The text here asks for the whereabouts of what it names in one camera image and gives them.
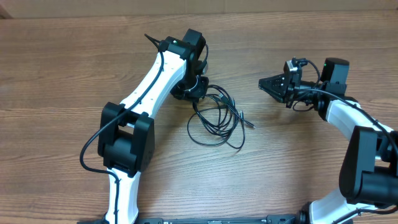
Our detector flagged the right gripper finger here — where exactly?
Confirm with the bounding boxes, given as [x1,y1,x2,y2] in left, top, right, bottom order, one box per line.
[259,79,287,103]
[259,74,285,89]

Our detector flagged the black USB cable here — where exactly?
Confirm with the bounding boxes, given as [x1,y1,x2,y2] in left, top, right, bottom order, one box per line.
[187,84,256,150]

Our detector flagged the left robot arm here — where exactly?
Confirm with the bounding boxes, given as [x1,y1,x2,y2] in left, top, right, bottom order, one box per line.
[98,29,208,223]

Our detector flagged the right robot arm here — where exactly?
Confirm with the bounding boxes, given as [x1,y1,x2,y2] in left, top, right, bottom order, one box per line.
[259,57,397,223]

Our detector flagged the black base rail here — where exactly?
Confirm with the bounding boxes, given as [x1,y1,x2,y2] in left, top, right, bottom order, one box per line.
[77,214,302,224]

